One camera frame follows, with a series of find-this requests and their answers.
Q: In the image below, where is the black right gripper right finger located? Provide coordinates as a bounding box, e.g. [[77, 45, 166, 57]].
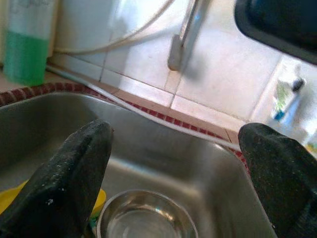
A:
[[238, 123, 317, 238]]

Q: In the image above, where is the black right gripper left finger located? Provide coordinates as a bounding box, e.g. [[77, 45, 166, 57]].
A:
[[0, 119, 114, 238]]

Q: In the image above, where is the yellow plastic bowl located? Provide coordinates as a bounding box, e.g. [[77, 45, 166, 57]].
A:
[[0, 179, 107, 224]]

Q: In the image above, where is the deep steel plate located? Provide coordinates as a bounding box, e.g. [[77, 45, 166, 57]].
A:
[[96, 189, 199, 238]]

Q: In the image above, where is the steel kitchen sink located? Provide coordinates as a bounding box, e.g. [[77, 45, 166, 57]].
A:
[[0, 91, 278, 238]]

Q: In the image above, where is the clear plastic cup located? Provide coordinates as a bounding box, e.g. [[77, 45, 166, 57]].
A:
[[269, 61, 317, 149]]

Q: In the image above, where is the green dish soap bottle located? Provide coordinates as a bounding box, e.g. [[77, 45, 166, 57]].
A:
[[2, 0, 57, 87]]

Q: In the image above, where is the thin white hose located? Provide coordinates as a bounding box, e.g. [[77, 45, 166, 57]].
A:
[[53, 0, 179, 56]]

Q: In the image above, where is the grey wall tap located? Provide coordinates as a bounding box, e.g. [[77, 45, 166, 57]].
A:
[[167, 0, 211, 72]]

